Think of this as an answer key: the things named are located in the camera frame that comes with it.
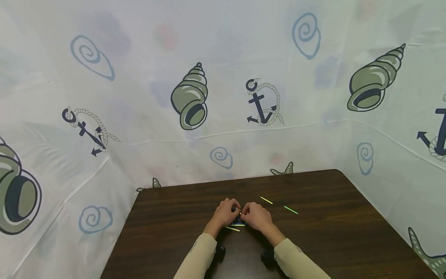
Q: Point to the person's left hand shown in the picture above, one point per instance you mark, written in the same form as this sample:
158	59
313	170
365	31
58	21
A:
223	215

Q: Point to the person's right hand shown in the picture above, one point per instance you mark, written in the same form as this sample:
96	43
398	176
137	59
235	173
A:
258	219

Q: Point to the person's right fingers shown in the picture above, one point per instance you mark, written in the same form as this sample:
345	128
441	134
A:
246	209

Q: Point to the person's left fingers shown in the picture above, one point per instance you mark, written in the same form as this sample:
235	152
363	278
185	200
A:
233	204

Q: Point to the person's right forearm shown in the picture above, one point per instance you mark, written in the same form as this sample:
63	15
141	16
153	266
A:
296	259

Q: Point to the person's left forearm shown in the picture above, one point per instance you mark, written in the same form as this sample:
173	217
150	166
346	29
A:
198	255

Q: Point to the small dark blue object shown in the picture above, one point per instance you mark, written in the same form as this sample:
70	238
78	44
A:
239	221

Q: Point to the thin yellow stick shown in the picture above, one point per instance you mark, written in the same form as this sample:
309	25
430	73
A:
266	200
232	229

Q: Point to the thin green stick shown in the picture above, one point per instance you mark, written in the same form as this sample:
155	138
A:
291	209

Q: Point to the black wrist band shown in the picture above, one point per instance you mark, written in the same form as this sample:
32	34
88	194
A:
220	252
268	258

